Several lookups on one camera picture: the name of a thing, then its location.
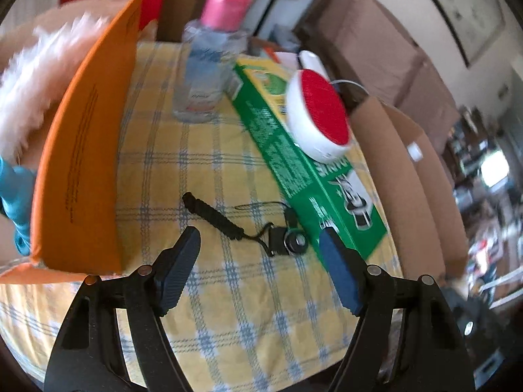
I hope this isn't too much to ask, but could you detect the blue collapsible funnel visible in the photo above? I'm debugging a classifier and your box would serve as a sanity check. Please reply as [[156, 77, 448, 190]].
[[1, 158, 36, 257]]

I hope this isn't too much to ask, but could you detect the red white lint brush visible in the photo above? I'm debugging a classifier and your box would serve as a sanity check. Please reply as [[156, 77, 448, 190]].
[[285, 51, 350, 164]]

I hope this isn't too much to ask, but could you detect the white fluffy duster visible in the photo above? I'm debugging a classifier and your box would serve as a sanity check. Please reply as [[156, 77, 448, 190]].
[[1, 12, 110, 163]]

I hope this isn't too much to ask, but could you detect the black lanyard strap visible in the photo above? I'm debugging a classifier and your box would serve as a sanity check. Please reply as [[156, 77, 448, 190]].
[[181, 191, 309, 258]]

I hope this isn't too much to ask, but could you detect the clear bottle pink cap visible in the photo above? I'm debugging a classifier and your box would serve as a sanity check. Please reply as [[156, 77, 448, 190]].
[[173, 0, 252, 122]]

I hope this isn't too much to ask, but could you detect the framed wall painting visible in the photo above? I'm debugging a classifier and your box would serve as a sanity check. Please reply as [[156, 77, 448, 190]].
[[432, 0, 505, 67]]

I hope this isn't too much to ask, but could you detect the brown cardboard box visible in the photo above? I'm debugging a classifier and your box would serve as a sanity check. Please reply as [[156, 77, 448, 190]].
[[349, 96, 469, 283]]

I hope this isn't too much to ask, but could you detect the brown cushioned sofa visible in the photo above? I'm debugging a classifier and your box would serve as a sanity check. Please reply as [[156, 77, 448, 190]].
[[294, 0, 460, 154]]

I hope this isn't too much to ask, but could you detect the yellow checked tablecloth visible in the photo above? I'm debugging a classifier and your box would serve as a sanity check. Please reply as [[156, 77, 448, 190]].
[[0, 40, 406, 392]]

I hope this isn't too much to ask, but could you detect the orange cardboard box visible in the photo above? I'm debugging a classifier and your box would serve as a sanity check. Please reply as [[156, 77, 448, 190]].
[[1, 0, 142, 284]]

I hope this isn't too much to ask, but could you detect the green long carton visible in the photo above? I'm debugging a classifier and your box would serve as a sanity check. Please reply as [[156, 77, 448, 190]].
[[226, 56, 387, 258]]

